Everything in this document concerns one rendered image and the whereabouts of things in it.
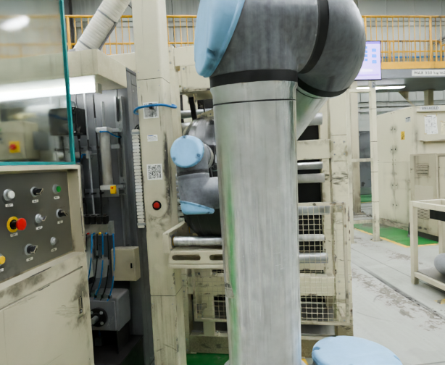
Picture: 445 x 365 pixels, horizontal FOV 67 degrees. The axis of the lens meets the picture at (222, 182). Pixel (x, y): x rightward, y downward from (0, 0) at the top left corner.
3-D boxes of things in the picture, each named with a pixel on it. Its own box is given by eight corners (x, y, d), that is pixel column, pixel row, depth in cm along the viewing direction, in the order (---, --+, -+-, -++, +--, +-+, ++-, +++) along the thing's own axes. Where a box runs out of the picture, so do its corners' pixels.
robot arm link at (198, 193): (225, 211, 92) (219, 166, 92) (183, 217, 88) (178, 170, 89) (217, 212, 101) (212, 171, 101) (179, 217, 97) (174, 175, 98)
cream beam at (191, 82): (180, 93, 182) (179, 64, 181) (192, 101, 206) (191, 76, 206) (296, 82, 171) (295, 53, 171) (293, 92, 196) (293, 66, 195)
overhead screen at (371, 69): (341, 80, 473) (340, 40, 470) (340, 81, 478) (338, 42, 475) (381, 80, 480) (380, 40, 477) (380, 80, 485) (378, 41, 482)
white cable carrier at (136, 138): (138, 227, 164) (131, 129, 162) (141, 226, 169) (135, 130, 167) (146, 227, 163) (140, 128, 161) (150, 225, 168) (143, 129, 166)
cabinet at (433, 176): (438, 242, 469) (437, 153, 463) (410, 234, 527) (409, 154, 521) (497, 237, 480) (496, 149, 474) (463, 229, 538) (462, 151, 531)
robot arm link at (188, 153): (170, 172, 90) (166, 135, 91) (183, 175, 103) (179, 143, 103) (204, 166, 89) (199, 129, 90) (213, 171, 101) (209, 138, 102)
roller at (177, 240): (170, 237, 152) (173, 235, 157) (171, 247, 153) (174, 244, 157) (247, 236, 146) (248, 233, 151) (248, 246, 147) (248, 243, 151)
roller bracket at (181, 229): (163, 255, 150) (161, 233, 149) (187, 235, 189) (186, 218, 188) (170, 255, 149) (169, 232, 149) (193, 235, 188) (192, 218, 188)
